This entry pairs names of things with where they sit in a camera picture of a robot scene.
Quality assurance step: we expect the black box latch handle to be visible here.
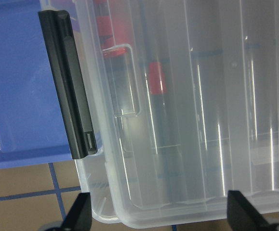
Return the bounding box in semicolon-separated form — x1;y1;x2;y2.
38;10;97;159

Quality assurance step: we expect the red block in box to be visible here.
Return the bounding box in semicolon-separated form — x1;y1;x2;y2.
94;0;116;49
102;47;127;59

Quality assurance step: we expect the clear plastic storage box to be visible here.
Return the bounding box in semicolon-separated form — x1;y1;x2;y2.
39;0;279;223

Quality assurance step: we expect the blue plastic tray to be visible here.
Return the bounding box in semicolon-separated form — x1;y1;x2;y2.
0;0;72;169

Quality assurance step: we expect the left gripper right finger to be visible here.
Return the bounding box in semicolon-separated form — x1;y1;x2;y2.
226;190;273;231

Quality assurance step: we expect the red block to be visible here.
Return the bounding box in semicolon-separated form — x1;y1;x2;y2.
94;0;116;49
102;47;127;59
148;62;167;95

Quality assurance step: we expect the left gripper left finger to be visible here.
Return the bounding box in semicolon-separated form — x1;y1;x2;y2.
60;192;92;231

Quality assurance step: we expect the clear plastic box lid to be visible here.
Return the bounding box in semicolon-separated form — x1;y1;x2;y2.
74;0;279;229

